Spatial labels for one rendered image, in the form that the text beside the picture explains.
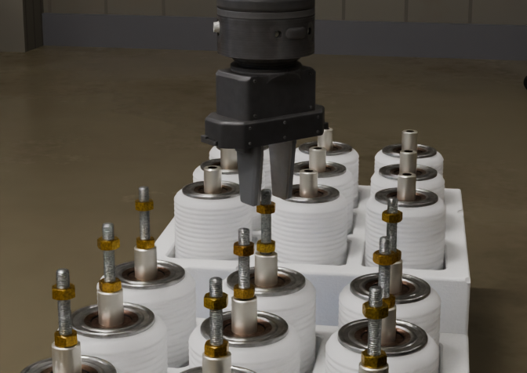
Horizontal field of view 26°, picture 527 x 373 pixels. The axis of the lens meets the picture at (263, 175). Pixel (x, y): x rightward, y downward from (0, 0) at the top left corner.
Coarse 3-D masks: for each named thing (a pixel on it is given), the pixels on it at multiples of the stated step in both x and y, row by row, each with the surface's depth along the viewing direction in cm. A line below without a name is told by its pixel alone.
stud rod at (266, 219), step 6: (264, 192) 106; (270, 192) 107; (264, 198) 107; (270, 198) 107; (264, 204) 107; (270, 204) 107; (264, 216) 107; (270, 216) 107; (264, 222) 107; (270, 222) 107; (264, 228) 107; (270, 228) 108; (264, 234) 107; (270, 234) 108; (264, 240) 108; (270, 240) 108; (270, 252) 108
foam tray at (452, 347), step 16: (320, 336) 115; (448, 336) 114; (464, 336) 114; (320, 352) 111; (448, 352) 111; (464, 352) 111; (176, 368) 107; (320, 368) 107; (448, 368) 107; (464, 368) 107
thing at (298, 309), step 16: (224, 288) 108; (304, 288) 108; (272, 304) 105; (288, 304) 105; (304, 304) 106; (288, 320) 106; (304, 320) 107; (304, 336) 107; (304, 352) 108; (304, 368) 108
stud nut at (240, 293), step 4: (236, 284) 97; (252, 284) 97; (236, 288) 96; (240, 288) 96; (244, 288) 96; (248, 288) 96; (252, 288) 96; (236, 292) 96; (240, 292) 96; (244, 292) 96; (248, 292) 96; (252, 292) 96; (236, 296) 96; (240, 296) 96; (244, 296) 96; (248, 296) 96; (252, 296) 96
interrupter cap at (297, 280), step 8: (280, 272) 111; (288, 272) 111; (296, 272) 111; (232, 280) 109; (280, 280) 110; (288, 280) 109; (296, 280) 109; (304, 280) 109; (232, 288) 107; (256, 288) 107; (264, 288) 107; (272, 288) 107; (280, 288) 107; (288, 288) 107; (296, 288) 107; (264, 296) 106; (272, 296) 106
